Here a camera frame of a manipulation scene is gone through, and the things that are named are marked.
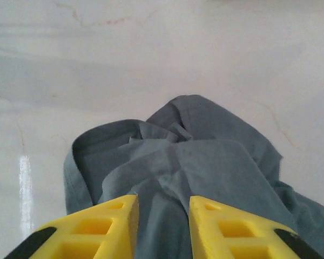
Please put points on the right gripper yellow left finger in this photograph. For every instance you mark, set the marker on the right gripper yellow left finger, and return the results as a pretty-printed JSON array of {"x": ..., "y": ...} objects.
[{"x": 91, "y": 237}]

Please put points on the gray t-shirt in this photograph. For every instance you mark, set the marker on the gray t-shirt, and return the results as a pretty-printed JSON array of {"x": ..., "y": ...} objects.
[{"x": 199, "y": 162}]

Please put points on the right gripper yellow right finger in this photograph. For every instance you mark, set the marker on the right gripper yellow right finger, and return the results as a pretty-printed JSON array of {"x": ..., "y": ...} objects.
[{"x": 237, "y": 237}]

